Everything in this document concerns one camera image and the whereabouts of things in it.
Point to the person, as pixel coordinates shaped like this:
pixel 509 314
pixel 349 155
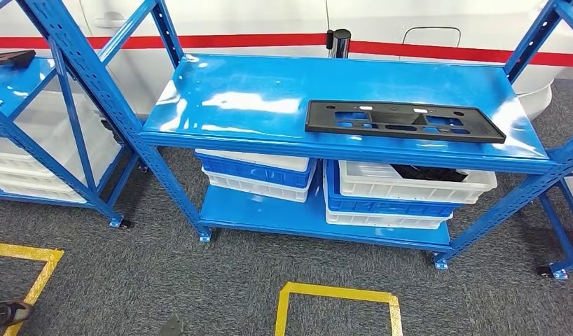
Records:
pixel 10 311

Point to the yellow floor tape square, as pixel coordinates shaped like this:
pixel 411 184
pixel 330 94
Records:
pixel 26 252
pixel 337 292

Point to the black stanchion post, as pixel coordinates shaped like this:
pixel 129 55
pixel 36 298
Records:
pixel 338 44

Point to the black plastic panel part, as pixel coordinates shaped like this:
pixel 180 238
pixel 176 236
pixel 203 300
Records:
pixel 323 120

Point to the red barrier belt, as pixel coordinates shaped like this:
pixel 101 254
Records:
pixel 244 40
pixel 453 50

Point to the blue metal shelf rack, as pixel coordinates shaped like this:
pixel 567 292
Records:
pixel 553 222
pixel 17 88
pixel 244 79

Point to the black spare part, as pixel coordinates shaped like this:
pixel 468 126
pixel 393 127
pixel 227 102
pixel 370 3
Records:
pixel 430 174

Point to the black flat plastic piece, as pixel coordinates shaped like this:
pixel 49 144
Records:
pixel 12 58

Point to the white car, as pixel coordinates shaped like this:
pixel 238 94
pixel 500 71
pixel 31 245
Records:
pixel 268 18

